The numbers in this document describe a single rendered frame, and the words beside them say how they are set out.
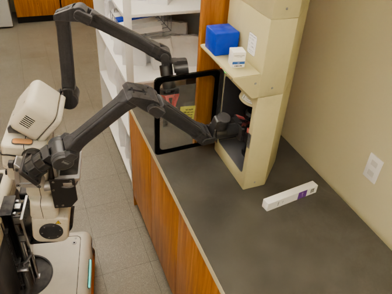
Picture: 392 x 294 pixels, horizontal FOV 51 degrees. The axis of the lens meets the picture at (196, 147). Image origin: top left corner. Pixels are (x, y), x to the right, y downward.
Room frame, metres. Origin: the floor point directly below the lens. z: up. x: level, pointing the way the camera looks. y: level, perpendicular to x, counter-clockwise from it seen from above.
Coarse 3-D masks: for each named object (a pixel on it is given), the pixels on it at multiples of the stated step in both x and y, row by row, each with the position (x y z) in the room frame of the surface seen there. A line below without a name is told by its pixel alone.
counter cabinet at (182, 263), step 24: (144, 144) 1.87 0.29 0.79; (144, 168) 1.88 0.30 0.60; (144, 192) 1.90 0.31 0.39; (168, 192) 1.48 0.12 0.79; (144, 216) 1.91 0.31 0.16; (168, 216) 1.47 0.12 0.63; (168, 240) 1.47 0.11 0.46; (192, 240) 1.18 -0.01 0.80; (168, 264) 1.46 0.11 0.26; (192, 264) 1.16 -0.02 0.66; (192, 288) 1.14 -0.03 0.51; (216, 288) 0.95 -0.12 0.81
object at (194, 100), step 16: (176, 80) 1.56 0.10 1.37; (192, 80) 1.59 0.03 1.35; (208, 80) 1.62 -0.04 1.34; (176, 96) 1.56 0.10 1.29; (192, 96) 1.59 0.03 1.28; (208, 96) 1.63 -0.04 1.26; (192, 112) 1.59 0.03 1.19; (208, 112) 1.63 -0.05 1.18; (160, 128) 1.52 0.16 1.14; (176, 128) 1.56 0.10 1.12; (160, 144) 1.52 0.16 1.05; (176, 144) 1.56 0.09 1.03
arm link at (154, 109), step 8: (160, 96) 1.29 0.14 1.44; (152, 104) 1.21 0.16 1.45; (160, 104) 1.26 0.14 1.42; (168, 104) 1.29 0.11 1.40; (152, 112) 1.20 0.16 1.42; (160, 112) 1.22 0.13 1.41; (168, 112) 1.28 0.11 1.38; (176, 112) 1.30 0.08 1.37; (168, 120) 1.29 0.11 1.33; (176, 120) 1.31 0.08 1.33; (184, 120) 1.33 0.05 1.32; (192, 120) 1.38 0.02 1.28; (184, 128) 1.34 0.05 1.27; (192, 128) 1.36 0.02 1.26; (200, 128) 1.39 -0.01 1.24; (192, 136) 1.37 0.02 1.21; (200, 136) 1.38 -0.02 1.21; (208, 136) 1.40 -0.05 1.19
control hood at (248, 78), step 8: (216, 56) 1.50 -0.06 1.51; (224, 56) 1.51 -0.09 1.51; (224, 64) 1.43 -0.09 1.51; (248, 64) 1.45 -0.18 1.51; (232, 72) 1.37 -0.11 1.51; (240, 72) 1.37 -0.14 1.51; (248, 72) 1.38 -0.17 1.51; (256, 72) 1.38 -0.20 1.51; (240, 80) 1.34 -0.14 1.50; (248, 80) 1.35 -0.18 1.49; (256, 80) 1.36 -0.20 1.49; (248, 88) 1.35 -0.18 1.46; (256, 88) 1.37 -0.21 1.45; (256, 96) 1.37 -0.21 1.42
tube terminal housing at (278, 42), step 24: (240, 0) 1.58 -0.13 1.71; (240, 24) 1.56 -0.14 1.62; (264, 24) 1.40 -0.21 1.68; (288, 24) 1.40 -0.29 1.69; (264, 48) 1.38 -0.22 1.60; (288, 48) 1.41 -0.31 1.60; (264, 72) 1.38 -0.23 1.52; (288, 72) 1.44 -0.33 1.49; (264, 96) 1.38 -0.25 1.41; (288, 96) 1.58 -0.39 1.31; (264, 120) 1.39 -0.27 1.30; (216, 144) 1.65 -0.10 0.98; (264, 144) 1.40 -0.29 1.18; (264, 168) 1.41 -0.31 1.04
